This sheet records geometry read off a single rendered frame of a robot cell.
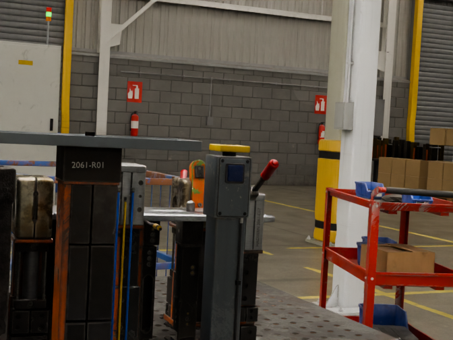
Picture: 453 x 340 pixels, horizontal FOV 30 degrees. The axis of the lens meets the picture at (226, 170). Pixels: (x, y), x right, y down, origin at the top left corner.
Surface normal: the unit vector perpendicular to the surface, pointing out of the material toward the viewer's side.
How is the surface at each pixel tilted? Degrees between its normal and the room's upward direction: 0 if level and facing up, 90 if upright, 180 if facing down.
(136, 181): 90
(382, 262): 90
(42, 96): 90
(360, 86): 90
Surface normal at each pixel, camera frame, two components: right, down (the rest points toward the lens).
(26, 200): 0.35, 0.07
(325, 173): -0.90, -0.03
